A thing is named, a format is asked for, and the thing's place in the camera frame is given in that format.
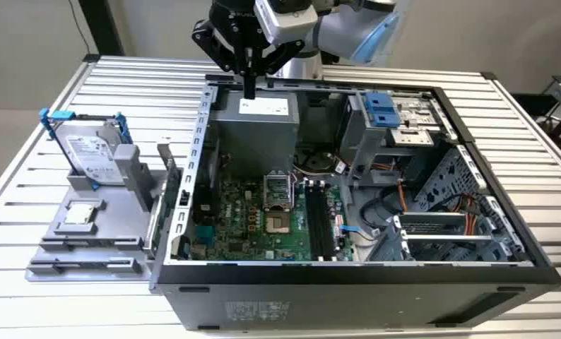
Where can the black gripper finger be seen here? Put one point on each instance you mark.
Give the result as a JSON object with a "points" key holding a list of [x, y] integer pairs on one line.
{"points": [[290, 49], [209, 46]]}

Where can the black RAM stick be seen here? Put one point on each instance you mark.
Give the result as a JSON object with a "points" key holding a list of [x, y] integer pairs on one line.
{"points": [[91, 262]]}

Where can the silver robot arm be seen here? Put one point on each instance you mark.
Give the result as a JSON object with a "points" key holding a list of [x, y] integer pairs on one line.
{"points": [[337, 31]]}

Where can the black RAM slot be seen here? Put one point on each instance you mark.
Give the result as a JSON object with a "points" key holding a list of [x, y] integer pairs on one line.
{"points": [[328, 222], [314, 222]]}

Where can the grey power supply unit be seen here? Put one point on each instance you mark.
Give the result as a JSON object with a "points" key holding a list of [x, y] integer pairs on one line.
{"points": [[257, 141]]}

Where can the blue plastic drive latch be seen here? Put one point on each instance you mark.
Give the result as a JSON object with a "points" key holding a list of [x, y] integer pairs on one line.
{"points": [[381, 118]]}

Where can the silver optical drive bay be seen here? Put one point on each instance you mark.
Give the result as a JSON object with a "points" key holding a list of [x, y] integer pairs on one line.
{"points": [[417, 113]]}

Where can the hard disk in blue carrier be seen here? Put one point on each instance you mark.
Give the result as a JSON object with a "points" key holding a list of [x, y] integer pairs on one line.
{"points": [[87, 152]]}

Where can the CPU socket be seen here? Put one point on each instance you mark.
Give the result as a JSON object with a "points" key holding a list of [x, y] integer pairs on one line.
{"points": [[280, 222]]}

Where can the grey parts rack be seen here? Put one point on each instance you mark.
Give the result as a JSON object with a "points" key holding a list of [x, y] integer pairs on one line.
{"points": [[115, 205]]}

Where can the silver CPU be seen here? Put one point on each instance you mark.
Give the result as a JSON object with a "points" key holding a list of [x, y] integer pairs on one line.
{"points": [[79, 213]]}

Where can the green motherboard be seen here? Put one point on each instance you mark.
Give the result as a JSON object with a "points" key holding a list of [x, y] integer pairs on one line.
{"points": [[242, 243]]}

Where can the disk bay with silver rails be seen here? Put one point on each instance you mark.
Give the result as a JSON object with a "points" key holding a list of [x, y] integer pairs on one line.
{"points": [[431, 219]]}

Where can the black open PC case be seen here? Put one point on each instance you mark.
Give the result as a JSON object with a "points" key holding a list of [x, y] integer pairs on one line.
{"points": [[309, 303]]}

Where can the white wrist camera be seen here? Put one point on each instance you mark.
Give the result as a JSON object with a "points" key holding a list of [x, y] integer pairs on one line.
{"points": [[285, 21]]}

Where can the black upright post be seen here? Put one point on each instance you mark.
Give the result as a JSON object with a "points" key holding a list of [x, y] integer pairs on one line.
{"points": [[103, 28]]}

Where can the silver metal drive bracket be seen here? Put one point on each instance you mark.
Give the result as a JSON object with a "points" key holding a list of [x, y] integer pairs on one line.
{"points": [[409, 137]]}

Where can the graphics card with metal bracket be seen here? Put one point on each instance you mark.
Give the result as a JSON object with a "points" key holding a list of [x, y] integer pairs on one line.
{"points": [[169, 197]]}

